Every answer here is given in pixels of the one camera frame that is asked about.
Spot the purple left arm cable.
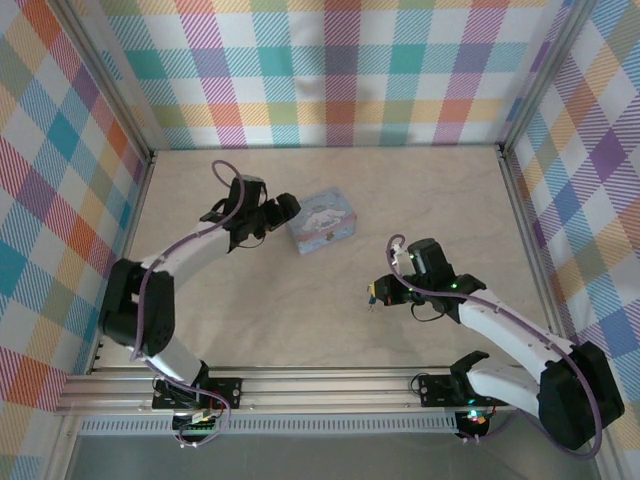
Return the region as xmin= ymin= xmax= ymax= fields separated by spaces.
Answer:
xmin=130 ymin=159 xmax=251 ymax=449

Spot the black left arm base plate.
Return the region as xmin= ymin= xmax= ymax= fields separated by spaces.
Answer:
xmin=151 ymin=377 xmax=244 ymax=412

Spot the aluminium frame post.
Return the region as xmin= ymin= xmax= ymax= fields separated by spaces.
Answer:
xmin=499 ymin=0 xmax=589 ymax=154
xmin=58 ymin=0 xmax=159 ymax=169

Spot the aluminium mounting rail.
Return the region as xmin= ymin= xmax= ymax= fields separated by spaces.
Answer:
xmin=53 ymin=366 xmax=609 ymax=417

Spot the blue cartoon tin box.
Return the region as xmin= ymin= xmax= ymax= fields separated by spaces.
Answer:
xmin=285 ymin=186 xmax=360 ymax=256

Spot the slotted grey cable duct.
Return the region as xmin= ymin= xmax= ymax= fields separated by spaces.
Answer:
xmin=78 ymin=418 xmax=459 ymax=436

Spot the aluminium side rail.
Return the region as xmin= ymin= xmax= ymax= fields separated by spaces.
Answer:
xmin=87 ymin=149 xmax=159 ymax=376
xmin=497 ymin=144 xmax=576 ymax=351

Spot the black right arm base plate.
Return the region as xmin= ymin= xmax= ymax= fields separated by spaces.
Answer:
xmin=417 ymin=373 xmax=506 ymax=408

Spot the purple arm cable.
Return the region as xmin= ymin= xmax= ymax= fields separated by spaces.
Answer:
xmin=387 ymin=233 xmax=604 ymax=460
xmin=130 ymin=159 xmax=251 ymax=449

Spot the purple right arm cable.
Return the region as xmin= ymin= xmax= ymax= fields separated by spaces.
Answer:
xmin=387 ymin=233 xmax=604 ymax=460

